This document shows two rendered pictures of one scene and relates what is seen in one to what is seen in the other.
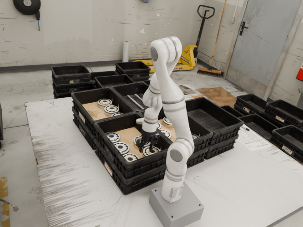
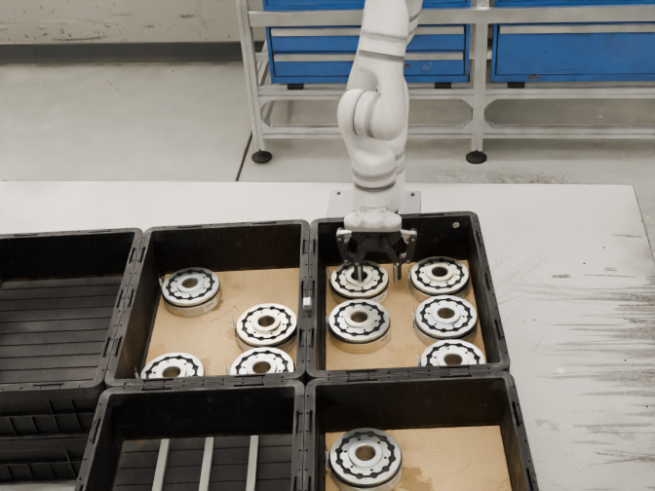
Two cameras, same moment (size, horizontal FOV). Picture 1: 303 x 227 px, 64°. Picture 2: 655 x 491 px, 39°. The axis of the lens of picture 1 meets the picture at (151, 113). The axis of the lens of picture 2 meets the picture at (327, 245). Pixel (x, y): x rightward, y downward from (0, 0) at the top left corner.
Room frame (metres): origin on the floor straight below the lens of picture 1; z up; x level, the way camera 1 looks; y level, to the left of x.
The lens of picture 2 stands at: (2.04, 0.75, 1.89)
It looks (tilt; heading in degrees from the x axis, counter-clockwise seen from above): 37 degrees down; 221
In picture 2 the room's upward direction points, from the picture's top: 4 degrees counter-clockwise
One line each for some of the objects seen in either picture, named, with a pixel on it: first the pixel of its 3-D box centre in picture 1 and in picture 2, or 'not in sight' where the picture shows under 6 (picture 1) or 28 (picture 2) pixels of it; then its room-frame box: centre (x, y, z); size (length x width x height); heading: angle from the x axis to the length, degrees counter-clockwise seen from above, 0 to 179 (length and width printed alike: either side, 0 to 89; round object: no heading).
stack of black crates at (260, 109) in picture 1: (252, 113); not in sight; (2.73, -1.25, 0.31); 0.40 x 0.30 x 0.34; 32
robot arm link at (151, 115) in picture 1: (154, 106); (366, 136); (1.05, -0.01, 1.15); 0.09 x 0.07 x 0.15; 99
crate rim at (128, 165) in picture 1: (132, 136); (400, 290); (1.10, 0.09, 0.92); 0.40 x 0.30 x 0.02; 38
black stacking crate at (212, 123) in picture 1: (205, 120); (45, 330); (1.47, -0.38, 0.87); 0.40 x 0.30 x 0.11; 38
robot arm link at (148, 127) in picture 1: (148, 121); (373, 197); (1.06, 0.01, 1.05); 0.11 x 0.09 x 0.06; 33
